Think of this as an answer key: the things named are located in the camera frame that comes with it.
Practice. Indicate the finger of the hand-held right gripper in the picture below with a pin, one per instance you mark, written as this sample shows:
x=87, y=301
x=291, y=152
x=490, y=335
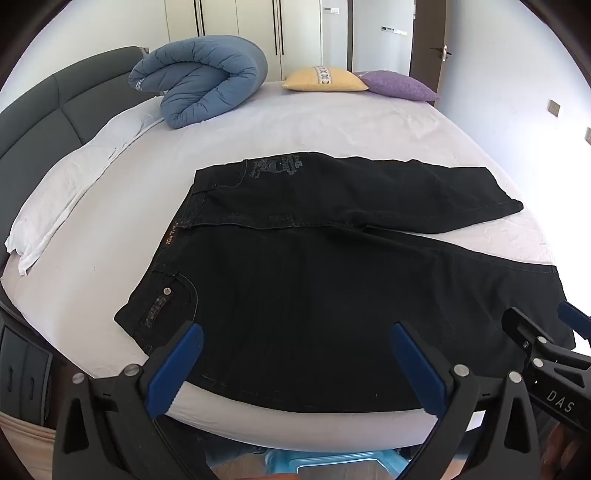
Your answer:
x=524, y=330
x=575, y=316

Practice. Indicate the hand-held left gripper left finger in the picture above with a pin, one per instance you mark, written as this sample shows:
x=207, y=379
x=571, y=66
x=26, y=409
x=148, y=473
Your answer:
x=178, y=364

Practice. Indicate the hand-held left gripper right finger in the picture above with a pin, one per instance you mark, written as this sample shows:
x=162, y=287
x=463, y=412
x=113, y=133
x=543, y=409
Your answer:
x=415, y=369

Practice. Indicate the black denim pants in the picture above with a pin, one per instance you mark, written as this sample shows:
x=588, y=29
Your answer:
x=300, y=286

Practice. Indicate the person's right hand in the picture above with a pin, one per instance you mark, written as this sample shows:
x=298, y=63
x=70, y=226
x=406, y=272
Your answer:
x=561, y=445

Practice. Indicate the blue plastic stool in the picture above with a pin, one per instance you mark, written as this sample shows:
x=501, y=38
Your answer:
x=332, y=464

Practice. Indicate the dark grey nightstand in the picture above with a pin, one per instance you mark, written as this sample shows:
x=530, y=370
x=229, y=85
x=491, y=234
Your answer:
x=23, y=369

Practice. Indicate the white folded blanket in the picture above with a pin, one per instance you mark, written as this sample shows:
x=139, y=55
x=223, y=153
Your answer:
x=74, y=184

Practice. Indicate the bed with white sheet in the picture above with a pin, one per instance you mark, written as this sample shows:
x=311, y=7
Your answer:
x=300, y=129

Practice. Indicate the purple pillow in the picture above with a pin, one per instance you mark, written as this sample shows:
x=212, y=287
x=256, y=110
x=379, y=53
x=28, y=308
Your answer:
x=397, y=85

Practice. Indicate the grey padded headboard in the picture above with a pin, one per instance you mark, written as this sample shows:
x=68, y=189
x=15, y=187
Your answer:
x=41, y=120

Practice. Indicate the blue quilted duvet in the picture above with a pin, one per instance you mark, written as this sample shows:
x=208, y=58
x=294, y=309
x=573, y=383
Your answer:
x=203, y=78

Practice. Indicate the yellow pillow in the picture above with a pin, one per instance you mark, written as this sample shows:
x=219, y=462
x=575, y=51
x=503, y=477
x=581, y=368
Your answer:
x=323, y=79

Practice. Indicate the dark brown door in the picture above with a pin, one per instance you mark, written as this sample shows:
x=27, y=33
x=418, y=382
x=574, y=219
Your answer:
x=427, y=27

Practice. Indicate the cream wardrobe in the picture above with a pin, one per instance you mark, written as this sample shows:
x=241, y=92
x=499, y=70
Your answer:
x=300, y=37

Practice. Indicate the wall switch panel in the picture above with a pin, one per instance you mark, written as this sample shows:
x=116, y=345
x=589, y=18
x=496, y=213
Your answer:
x=331, y=10
x=393, y=30

